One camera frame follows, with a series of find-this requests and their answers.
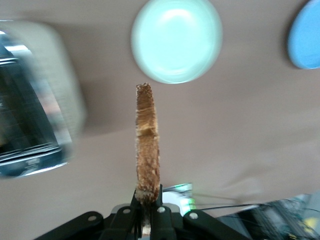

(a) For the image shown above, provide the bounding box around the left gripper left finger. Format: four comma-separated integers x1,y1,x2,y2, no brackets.
37,189,141,240

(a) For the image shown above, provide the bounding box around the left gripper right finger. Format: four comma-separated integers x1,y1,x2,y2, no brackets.
149,184,251,240

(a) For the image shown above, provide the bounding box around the toasted bread slice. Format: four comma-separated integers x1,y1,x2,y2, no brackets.
134,83,161,237

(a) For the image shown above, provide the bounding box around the pale green plate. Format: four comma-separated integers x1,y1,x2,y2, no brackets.
130,0,224,85

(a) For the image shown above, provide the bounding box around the blue plate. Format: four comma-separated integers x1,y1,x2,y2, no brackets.
286,0,320,70

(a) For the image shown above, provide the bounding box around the cream chrome toaster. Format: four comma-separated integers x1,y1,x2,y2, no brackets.
0,19,88,180

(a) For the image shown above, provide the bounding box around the black cable at arm base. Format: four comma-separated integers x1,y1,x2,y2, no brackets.
198,202,259,210

